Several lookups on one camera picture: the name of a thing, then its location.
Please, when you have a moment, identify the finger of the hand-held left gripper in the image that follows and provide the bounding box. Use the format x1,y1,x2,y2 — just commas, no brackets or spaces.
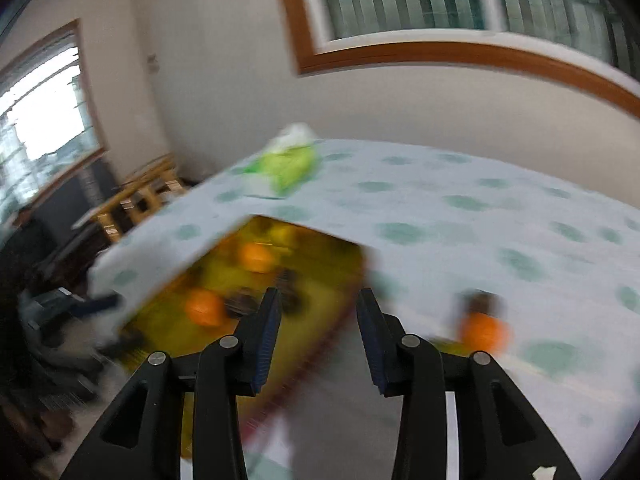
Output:
82,292,124,317
100,330,147,357

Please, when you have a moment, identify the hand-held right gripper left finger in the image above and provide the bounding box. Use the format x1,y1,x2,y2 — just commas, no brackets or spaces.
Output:
60,287,283,480

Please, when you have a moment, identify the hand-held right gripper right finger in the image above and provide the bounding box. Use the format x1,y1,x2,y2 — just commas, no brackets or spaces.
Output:
356,288,583,480

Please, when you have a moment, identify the dark brown round fruit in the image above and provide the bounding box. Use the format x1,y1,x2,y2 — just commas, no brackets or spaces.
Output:
277,272,304,314
225,290,261,319

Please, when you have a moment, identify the orange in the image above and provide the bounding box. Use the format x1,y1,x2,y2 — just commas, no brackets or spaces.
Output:
457,310,514,354
185,288,226,326
237,242,275,275

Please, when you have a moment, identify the red and gold tin box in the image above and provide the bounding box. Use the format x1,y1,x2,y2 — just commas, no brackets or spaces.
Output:
117,215,372,461

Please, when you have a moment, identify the dark furniture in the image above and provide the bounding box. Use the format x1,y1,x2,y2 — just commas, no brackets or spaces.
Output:
0,160,121,411

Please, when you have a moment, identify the wooden chair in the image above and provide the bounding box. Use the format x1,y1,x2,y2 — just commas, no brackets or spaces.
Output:
75,157,189,246

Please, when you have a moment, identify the small dark fruit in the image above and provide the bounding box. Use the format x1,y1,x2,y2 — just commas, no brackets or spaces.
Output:
457,291,506,318

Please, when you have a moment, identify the cloud print tablecloth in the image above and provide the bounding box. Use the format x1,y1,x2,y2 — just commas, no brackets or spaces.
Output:
87,137,640,480

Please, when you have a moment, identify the green tissue box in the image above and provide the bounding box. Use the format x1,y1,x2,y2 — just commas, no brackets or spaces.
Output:
245,122,321,199

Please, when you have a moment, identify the wood framed side window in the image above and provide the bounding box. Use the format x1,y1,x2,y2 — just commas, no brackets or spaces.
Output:
0,19,108,222

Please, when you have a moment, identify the wood framed barred window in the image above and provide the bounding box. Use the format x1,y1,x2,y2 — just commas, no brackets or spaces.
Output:
272,0,640,121

